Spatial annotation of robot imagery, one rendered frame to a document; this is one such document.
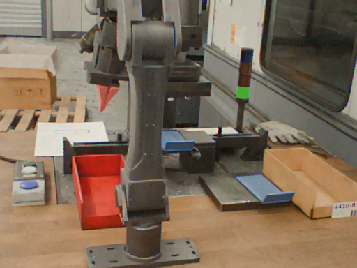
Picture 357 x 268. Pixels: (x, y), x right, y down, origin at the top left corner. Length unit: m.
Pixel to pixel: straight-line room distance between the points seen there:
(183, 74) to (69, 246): 0.48
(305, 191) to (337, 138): 0.58
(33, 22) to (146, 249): 9.63
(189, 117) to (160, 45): 3.73
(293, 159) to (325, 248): 0.38
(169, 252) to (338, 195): 0.48
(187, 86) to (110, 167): 0.27
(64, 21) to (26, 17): 0.77
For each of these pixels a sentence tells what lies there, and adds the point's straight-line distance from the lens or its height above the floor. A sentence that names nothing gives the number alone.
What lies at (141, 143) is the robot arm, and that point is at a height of 1.12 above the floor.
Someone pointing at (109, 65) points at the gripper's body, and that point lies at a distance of 1.01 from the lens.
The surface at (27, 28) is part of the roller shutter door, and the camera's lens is 10.37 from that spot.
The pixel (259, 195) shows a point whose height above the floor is 0.92.
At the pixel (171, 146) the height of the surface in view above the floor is 1.00.
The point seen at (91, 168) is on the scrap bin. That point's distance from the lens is 1.18.
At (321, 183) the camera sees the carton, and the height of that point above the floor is 0.91.
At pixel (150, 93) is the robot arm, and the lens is 0.76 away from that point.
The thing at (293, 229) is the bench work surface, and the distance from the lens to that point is 1.03.
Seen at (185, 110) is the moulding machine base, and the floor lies 0.20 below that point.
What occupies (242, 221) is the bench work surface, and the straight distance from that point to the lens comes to 1.03.
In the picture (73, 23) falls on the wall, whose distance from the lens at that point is 10.38.
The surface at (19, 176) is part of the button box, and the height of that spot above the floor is 0.93.
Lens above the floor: 1.38
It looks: 18 degrees down
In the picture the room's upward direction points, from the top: 4 degrees clockwise
